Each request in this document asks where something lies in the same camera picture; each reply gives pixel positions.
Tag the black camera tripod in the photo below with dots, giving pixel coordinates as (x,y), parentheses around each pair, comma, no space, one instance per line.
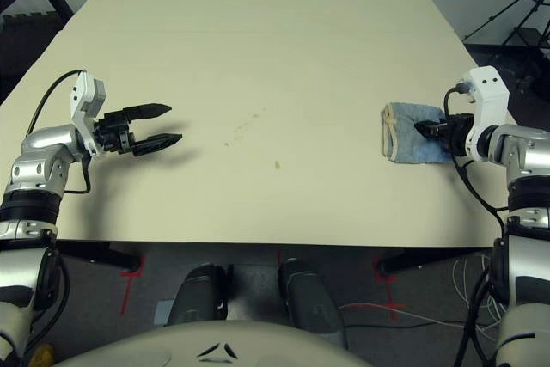
(490,20)

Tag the grey robot torso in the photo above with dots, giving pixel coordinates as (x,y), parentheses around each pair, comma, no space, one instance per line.
(215,341)

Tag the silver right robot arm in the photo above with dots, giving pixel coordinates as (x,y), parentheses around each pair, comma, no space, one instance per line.
(524,148)

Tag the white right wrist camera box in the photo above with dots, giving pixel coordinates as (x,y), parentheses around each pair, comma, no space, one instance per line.
(490,87)

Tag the blue cloth rag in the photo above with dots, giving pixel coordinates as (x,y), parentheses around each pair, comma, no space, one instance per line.
(408,135)

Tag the yellow round object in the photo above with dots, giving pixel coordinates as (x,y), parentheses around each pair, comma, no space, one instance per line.
(43,355)

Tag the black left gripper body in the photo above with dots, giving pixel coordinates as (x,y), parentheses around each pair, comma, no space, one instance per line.
(112,132)

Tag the black foam floor mat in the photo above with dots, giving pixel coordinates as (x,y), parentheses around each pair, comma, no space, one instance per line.
(21,49)

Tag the dark right robot leg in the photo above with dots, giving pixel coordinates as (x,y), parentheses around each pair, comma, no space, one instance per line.
(309,294)

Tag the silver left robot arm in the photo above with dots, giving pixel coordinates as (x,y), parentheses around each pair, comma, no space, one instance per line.
(43,143)

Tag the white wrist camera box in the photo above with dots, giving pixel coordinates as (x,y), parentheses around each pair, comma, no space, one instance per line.
(490,87)
(81,92)

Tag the black table foot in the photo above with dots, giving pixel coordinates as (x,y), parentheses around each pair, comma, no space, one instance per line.
(120,260)
(408,261)

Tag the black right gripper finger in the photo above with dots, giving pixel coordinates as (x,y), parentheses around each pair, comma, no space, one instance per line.
(431,125)
(434,135)

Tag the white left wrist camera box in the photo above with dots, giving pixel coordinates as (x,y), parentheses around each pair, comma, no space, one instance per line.
(81,92)

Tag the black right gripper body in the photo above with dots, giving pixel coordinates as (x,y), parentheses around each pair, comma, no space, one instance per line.
(456,134)

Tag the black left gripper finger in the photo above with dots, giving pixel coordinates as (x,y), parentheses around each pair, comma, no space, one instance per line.
(157,143)
(148,111)

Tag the grey square floor plate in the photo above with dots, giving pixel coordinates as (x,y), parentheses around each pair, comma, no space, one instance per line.
(163,313)

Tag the brown liquid spill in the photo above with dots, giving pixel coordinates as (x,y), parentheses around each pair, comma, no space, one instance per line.
(277,164)

